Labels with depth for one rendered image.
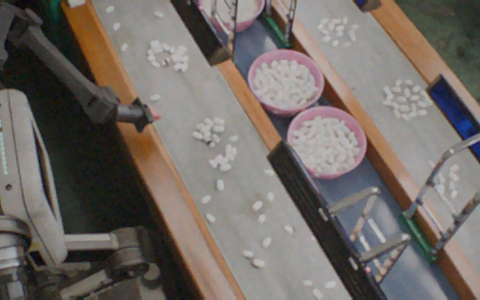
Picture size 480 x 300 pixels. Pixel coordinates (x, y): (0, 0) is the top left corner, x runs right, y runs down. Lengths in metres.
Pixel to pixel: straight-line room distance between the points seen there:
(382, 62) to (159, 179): 0.96
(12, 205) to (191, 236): 0.80
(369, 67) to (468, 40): 1.42
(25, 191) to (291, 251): 0.96
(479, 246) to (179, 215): 0.98
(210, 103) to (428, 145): 0.78
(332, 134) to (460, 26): 1.78
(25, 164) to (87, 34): 1.18
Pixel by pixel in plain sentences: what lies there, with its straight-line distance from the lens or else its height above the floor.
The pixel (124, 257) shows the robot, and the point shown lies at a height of 0.79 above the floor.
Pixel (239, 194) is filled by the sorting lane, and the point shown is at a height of 0.74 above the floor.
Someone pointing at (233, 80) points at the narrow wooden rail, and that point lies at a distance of 2.27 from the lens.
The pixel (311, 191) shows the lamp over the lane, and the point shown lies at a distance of 1.66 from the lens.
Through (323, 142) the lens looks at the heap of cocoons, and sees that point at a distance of 2.20.
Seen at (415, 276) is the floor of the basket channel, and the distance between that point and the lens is 2.11.
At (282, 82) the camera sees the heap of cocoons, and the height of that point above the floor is 0.74.
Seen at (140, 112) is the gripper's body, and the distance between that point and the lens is 2.01.
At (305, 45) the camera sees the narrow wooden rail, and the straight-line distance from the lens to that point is 2.40.
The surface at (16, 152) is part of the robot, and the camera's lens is 1.35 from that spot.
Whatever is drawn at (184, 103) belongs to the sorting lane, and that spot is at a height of 0.74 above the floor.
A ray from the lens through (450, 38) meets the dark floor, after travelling 3.72.
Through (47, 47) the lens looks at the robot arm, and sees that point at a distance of 1.99.
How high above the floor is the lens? 2.55
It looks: 58 degrees down
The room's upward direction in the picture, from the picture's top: 5 degrees clockwise
